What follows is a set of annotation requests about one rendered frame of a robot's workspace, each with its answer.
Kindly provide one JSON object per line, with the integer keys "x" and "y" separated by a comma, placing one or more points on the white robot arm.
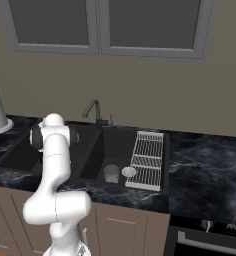
{"x": 53, "y": 160}

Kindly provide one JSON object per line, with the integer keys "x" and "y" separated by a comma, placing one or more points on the black double basin sink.
{"x": 113, "y": 150}

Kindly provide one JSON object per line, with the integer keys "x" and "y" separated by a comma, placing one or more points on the black sink tap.
{"x": 97, "y": 113}

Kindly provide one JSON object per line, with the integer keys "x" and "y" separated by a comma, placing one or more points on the small white bowl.
{"x": 128, "y": 172}

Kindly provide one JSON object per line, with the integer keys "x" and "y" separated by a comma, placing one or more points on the brown cupboard door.
{"x": 10, "y": 220}
{"x": 123, "y": 230}

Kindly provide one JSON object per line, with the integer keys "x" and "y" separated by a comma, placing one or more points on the grey framed window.
{"x": 153, "y": 23}
{"x": 50, "y": 23}

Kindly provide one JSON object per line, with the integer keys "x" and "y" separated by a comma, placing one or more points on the black oven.
{"x": 206, "y": 240}

